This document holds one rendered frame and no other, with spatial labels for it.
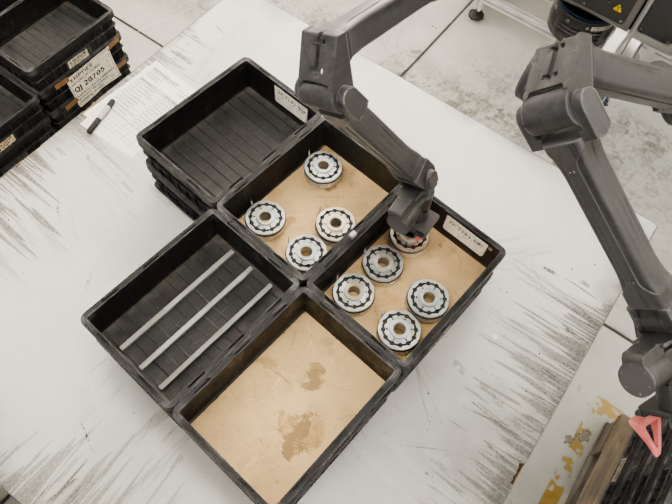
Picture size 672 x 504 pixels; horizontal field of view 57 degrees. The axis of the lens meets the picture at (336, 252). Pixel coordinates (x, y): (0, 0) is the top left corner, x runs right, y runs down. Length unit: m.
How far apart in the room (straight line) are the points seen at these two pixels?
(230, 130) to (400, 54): 1.57
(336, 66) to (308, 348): 0.70
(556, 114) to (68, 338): 1.28
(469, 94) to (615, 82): 2.12
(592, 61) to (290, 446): 0.95
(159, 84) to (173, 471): 1.18
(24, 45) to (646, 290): 2.27
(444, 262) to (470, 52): 1.85
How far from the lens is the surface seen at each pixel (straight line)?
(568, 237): 1.89
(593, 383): 2.54
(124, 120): 2.03
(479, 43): 3.34
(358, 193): 1.66
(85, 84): 2.60
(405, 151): 1.26
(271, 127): 1.78
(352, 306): 1.47
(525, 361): 1.69
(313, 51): 1.03
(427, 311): 1.49
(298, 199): 1.64
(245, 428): 1.42
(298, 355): 1.45
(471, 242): 1.57
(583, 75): 0.91
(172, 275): 1.56
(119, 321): 1.54
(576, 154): 0.91
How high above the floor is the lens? 2.21
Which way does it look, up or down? 62 degrees down
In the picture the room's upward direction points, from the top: 6 degrees clockwise
